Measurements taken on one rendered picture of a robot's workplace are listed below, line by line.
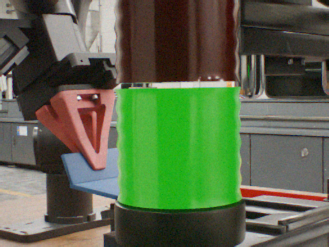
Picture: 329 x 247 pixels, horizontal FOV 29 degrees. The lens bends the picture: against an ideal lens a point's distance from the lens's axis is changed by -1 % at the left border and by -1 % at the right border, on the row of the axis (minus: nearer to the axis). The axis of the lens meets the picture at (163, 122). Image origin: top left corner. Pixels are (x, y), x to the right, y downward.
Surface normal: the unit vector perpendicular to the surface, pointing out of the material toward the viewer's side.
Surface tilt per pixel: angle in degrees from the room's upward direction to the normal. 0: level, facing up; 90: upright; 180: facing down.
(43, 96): 91
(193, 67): 104
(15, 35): 65
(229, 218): 90
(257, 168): 90
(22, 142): 90
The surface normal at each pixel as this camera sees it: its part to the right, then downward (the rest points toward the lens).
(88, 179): 0.66, -0.41
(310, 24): 0.74, 0.02
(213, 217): 0.43, 0.04
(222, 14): 0.67, -0.22
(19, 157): -0.71, 0.05
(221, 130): 0.58, 0.27
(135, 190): -0.69, 0.29
